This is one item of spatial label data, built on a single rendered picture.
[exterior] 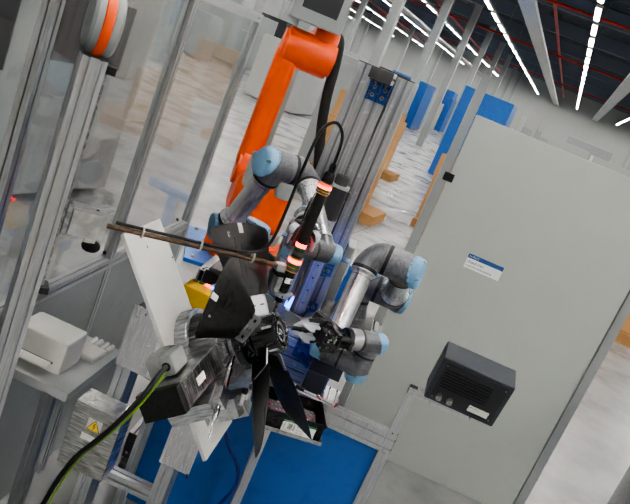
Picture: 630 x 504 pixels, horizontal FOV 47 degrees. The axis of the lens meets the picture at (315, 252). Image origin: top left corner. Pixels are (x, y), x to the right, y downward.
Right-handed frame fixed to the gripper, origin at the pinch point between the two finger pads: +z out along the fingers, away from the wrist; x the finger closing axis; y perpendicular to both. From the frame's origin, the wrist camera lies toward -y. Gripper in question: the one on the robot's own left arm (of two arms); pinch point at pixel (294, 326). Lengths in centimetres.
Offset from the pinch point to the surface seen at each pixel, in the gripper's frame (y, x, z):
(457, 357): 15, -7, -57
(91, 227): 3, -21, 73
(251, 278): -0.1, -14.0, 21.8
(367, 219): -616, 178, -454
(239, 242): -7.7, -21.3, 26.5
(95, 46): 0, -65, 85
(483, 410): 26, 6, -69
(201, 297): -37.1, 16.5, 16.7
